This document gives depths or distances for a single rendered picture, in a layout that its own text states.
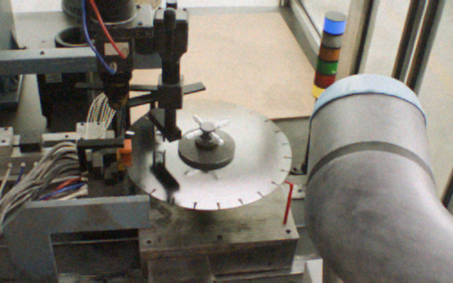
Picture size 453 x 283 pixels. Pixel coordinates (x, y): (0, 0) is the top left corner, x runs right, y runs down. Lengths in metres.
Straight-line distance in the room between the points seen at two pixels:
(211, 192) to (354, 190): 0.62
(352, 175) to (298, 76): 1.31
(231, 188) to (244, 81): 0.69
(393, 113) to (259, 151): 0.64
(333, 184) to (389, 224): 0.06
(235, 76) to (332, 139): 1.23
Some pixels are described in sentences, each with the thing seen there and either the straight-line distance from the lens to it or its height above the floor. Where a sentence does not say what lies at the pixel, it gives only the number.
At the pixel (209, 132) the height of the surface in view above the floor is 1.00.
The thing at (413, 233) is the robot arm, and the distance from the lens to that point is 0.47.
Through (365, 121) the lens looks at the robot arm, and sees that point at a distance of 0.53.
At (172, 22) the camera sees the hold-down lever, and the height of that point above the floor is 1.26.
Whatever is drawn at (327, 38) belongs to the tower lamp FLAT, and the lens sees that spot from 1.23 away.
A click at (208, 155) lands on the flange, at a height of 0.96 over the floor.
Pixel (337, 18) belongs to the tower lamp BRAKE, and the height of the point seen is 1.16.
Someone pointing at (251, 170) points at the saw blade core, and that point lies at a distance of 1.12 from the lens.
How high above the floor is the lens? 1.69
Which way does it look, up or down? 38 degrees down
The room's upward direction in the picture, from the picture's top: 5 degrees clockwise
